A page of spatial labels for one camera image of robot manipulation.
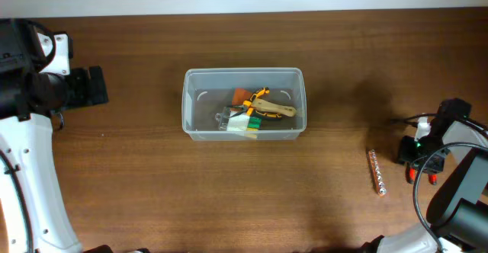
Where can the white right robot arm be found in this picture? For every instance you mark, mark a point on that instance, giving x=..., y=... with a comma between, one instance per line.
x=456, y=218

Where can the clear plastic container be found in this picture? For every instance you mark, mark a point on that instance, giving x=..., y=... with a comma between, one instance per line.
x=230, y=104

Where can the orange black long-nose pliers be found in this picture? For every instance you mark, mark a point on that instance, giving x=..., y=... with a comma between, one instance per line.
x=245, y=103

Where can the red handled cutting pliers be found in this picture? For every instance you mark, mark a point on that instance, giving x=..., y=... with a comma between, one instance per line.
x=429, y=170

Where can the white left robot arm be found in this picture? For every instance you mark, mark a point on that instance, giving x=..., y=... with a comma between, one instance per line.
x=37, y=83

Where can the orange socket bit rail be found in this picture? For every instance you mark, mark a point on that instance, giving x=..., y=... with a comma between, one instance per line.
x=376, y=175

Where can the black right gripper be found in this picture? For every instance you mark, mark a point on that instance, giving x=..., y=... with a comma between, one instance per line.
x=421, y=164

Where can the clear box of coloured bits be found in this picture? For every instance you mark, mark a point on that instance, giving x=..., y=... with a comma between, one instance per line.
x=243, y=124

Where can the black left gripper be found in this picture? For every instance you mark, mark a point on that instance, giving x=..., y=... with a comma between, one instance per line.
x=84, y=87

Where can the orange scraper with wooden handle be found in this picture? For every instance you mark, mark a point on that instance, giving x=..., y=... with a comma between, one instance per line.
x=277, y=108

